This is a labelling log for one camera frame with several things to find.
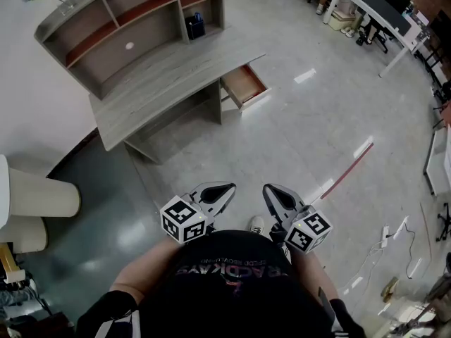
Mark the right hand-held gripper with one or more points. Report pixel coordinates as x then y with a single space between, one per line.
308 232

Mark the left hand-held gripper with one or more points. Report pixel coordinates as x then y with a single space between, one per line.
183 220

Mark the wooden drawer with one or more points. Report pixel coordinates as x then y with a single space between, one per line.
243 83

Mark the person's left forearm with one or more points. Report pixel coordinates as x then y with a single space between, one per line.
141 266

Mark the person's right forearm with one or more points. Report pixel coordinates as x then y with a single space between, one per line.
317 276

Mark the grey wooden desk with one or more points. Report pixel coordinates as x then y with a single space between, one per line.
158 79

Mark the white long office table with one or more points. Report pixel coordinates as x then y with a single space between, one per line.
384 25

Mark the black desk divider panel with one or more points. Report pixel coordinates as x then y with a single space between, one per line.
384 7

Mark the person's white shoe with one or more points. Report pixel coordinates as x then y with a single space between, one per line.
256 224

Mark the red floor tape strip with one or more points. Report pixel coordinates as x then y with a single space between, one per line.
347 171

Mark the person's black t-shirt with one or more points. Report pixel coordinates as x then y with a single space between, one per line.
225 294

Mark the white power strip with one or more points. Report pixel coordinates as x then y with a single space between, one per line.
385 236

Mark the black office chair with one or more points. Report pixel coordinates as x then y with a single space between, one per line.
378 37
444 222

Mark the black pen holder box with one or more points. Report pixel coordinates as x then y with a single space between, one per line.
195 30

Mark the black tripod stand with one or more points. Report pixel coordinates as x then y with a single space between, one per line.
437 287

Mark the white cylindrical stand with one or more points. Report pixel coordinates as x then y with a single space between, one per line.
42 192
21 234

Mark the grey wooden hutch shelf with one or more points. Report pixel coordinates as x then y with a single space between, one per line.
151 30

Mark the blue pen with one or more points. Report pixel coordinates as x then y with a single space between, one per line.
197 16

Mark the pair of white shoes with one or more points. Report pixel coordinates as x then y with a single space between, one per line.
348 32

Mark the cream storage bin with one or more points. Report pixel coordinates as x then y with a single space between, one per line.
341 19

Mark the white round tabletop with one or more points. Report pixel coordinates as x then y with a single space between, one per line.
3 188

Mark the dark cluttered workbench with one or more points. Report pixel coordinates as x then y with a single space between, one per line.
35 326

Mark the white table with dark frame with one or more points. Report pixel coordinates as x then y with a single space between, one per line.
442 160

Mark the black metal frame rack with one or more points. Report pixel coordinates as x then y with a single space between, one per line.
438 48

